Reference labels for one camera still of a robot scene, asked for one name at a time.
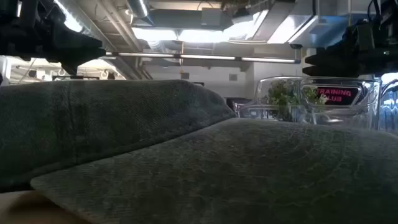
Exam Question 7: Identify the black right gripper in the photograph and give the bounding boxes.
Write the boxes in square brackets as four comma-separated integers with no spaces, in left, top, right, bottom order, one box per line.
[302,18,398,78]

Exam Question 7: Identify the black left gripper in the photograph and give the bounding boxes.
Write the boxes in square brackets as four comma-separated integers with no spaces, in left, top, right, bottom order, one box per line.
[0,0,107,76]

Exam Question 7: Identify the washed teal baseball cap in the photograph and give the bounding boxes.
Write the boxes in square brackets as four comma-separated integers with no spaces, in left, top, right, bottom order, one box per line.
[0,79,398,224]

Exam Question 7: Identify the red lettered sign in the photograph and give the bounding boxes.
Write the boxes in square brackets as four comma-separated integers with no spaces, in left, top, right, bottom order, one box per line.
[315,86,361,106]

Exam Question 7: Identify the clear plastic bin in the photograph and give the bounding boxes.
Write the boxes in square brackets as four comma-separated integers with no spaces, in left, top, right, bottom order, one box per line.
[233,76,382,131]
[378,79,398,133]

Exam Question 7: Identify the green potted plant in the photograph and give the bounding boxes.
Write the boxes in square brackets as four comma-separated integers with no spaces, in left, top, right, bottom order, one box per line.
[266,79,328,123]

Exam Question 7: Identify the long tube light fixture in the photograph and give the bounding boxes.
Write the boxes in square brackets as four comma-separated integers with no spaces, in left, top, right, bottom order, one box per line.
[104,52,302,65]

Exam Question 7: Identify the grey ceiling box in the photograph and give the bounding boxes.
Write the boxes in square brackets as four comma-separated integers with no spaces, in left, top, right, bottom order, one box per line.
[200,7,234,31]

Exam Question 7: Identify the silver ventilation duct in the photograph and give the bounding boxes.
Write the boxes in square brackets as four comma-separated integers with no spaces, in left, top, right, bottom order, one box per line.
[126,0,155,26]

